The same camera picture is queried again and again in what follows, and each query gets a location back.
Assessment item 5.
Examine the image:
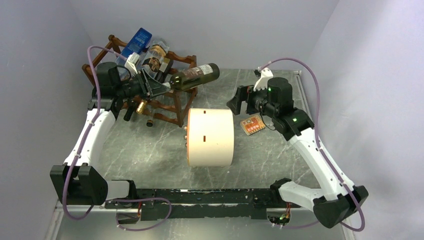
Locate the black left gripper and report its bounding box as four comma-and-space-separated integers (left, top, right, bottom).
115, 68, 170, 101

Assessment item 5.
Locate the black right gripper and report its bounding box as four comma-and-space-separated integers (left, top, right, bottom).
226, 81, 278, 119

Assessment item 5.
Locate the clear glass liquor bottle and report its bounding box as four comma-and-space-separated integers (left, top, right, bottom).
141, 38, 169, 83

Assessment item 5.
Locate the dark green wine bottle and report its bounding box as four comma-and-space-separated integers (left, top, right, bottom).
169, 63, 220, 91

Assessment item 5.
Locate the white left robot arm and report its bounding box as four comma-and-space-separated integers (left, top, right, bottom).
50, 62, 171, 208

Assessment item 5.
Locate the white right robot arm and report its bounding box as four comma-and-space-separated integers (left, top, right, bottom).
226, 77, 369, 229

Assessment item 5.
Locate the gold capped bottle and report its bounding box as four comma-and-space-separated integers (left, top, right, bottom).
135, 99, 149, 115

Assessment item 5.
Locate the black capped bottle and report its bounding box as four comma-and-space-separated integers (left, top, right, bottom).
123, 100, 138, 122

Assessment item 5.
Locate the dark bottle white label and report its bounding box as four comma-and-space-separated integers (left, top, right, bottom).
155, 58, 174, 84

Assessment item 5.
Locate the brown wooden wine rack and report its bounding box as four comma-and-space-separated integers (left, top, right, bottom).
81, 34, 198, 127

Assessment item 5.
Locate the blue boxed bottle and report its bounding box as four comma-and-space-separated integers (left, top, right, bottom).
121, 28, 153, 70

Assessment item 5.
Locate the orange patterned small card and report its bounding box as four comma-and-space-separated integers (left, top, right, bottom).
240, 114, 266, 136

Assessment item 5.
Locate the white cylindrical container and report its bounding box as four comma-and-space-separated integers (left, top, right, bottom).
186, 108, 235, 167

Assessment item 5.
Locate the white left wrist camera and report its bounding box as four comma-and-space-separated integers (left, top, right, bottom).
124, 52, 140, 75

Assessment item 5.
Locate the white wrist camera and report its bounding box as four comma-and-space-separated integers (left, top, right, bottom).
124, 52, 140, 75
253, 67, 274, 92

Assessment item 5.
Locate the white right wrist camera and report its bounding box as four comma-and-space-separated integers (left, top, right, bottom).
253, 67, 274, 92

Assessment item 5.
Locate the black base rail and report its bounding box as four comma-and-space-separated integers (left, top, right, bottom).
104, 188, 297, 221

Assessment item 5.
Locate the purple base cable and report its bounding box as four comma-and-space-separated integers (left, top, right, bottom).
114, 197, 173, 232

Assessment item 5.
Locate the aluminium frame rail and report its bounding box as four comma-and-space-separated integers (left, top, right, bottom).
44, 200, 110, 240

